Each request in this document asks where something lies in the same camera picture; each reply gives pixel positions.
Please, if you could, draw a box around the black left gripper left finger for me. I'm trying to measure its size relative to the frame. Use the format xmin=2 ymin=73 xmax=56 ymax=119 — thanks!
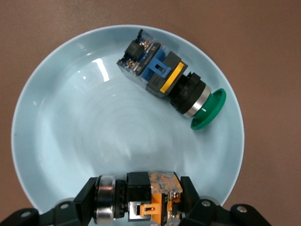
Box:
xmin=0 ymin=176 xmax=103 ymax=226

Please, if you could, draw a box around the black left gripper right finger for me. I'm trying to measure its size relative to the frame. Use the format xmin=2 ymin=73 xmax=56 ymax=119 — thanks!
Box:
xmin=179 ymin=176 xmax=274 ymax=226

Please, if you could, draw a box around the orange black push-button switch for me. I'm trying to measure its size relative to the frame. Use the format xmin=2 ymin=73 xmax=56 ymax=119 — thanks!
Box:
xmin=95 ymin=171 xmax=184 ymax=226

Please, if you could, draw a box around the light blue round plate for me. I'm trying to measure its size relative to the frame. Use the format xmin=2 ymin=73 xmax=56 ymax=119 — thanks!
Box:
xmin=10 ymin=24 xmax=246 ymax=215

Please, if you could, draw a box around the green blue push-button switch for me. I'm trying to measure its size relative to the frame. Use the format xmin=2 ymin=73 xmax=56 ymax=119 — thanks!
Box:
xmin=116 ymin=28 xmax=227 ymax=131

